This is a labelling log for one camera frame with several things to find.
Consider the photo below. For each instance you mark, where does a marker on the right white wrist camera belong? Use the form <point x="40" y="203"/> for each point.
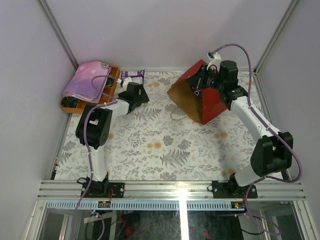
<point x="214" y="60"/>

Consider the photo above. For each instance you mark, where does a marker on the folded purple cloth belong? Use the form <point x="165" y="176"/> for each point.
<point x="88" y="81"/>

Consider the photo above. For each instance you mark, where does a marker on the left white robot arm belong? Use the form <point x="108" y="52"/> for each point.
<point x="94" y="126"/>

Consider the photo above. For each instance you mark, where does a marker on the dark patterned item in tray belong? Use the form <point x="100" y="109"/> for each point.
<point x="69" y="102"/>

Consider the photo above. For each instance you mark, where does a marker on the orange wooden organizer tray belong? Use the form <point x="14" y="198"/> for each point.
<point x="110" y="90"/>

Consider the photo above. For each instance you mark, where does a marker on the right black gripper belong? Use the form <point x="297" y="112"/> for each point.
<point x="198" y="79"/>

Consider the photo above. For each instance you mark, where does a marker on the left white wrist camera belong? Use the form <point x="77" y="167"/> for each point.
<point x="124" y="81"/>

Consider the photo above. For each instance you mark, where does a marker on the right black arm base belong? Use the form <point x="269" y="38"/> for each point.
<point x="231" y="189"/>

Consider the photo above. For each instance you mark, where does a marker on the blue snack packet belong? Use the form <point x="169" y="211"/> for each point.
<point x="197" y="92"/>

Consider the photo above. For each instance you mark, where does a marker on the aluminium front rail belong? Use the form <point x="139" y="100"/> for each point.
<point x="266" y="190"/>

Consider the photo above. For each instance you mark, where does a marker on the purple snack packet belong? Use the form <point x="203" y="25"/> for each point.
<point x="137" y="76"/>

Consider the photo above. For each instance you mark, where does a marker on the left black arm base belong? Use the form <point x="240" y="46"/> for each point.
<point x="105" y="189"/>

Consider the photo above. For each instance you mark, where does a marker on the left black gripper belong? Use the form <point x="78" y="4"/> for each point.
<point x="141" y="92"/>

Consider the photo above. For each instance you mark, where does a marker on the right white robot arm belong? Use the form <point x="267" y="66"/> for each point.
<point x="272" y="152"/>

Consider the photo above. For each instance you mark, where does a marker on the red paper bag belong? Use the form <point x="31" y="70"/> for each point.
<point x="202" y="107"/>

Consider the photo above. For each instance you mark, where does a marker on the floral table mat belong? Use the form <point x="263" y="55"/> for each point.
<point x="157" y="141"/>

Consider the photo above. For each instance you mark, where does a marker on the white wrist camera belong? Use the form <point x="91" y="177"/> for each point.
<point x="124" y="81"/>
<point x="214" y="60"/>

